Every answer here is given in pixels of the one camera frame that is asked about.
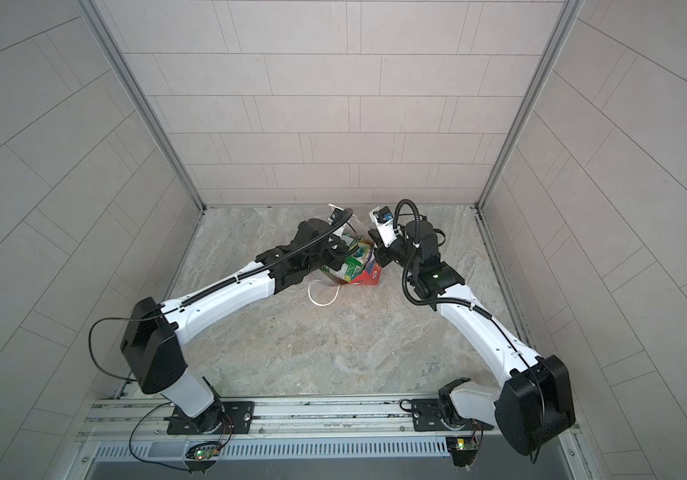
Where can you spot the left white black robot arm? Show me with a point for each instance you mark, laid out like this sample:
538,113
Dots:
153,339

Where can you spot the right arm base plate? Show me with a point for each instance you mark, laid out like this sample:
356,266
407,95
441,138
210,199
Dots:
427,416

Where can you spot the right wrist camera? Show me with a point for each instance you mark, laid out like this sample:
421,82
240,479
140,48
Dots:
384,233

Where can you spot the red paper gift bag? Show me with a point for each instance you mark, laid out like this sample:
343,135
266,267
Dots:
323,290

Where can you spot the aluminium corner post right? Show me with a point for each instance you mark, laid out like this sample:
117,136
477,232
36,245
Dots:
567,17

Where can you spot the right circuit board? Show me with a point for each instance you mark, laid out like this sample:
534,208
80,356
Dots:
462,450

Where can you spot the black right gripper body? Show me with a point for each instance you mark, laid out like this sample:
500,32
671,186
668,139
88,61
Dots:
400,254

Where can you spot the green snack packet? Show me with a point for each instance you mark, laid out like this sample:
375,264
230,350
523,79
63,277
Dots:
353,266

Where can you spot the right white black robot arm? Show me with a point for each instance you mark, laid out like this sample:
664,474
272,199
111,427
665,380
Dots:
535,403

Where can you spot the aluminium corner post left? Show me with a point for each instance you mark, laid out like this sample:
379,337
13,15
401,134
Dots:
121,67

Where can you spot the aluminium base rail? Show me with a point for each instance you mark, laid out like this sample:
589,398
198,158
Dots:
355,416

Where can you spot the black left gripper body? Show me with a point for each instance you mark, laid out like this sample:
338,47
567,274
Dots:
327,256

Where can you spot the left green circuit board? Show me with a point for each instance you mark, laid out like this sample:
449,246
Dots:
206,451

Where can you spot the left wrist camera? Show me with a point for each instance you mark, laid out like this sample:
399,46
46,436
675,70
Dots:
338,216

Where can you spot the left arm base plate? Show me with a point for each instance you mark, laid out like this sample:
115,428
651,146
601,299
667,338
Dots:
221,418

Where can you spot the aluminium corner post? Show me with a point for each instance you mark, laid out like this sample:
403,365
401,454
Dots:
567,17
121,67

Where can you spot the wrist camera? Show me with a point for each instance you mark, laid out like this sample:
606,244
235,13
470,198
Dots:
384,233
338,216

